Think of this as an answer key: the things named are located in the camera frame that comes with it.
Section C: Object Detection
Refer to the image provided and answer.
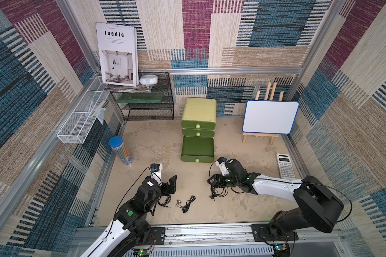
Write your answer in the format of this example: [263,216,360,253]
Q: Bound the white wire basket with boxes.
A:
[57,76,109,144]

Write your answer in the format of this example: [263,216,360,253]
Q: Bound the green drawer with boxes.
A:
[182,128,215,138]
[181,137,214,163]
[181,120,216,130]

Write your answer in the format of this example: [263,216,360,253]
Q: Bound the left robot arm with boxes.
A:
[82,175,177,257]

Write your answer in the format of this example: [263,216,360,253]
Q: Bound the green tray on shelf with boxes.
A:
[116,93,163,104]

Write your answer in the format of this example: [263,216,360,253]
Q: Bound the blue framed whiteboard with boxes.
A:
[242,100,300,134]

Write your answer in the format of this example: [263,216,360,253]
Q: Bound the white calculator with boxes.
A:
[277,154,296,180]

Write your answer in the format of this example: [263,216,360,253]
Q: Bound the green drawer cabinet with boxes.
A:
[180,97,218,139]

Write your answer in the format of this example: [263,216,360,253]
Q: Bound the black earphones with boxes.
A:
[157,195,171,208]
[209,185,229,201]
[176,196,196,213]

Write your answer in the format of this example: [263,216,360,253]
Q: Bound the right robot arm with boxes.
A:
[208,157,344,244]

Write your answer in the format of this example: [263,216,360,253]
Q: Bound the Inedia magazine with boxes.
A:
[96,22,139,87]

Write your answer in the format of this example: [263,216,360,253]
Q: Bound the white oval box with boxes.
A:
[139,75,159,86]

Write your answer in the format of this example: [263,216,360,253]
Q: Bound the pencil cup blue lid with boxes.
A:
[108,136,133,165]

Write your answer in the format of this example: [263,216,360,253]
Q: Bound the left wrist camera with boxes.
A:
[150,163,163,185]

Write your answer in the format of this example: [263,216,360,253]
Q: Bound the black wire mesh shelf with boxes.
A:
[107,72,175,122]

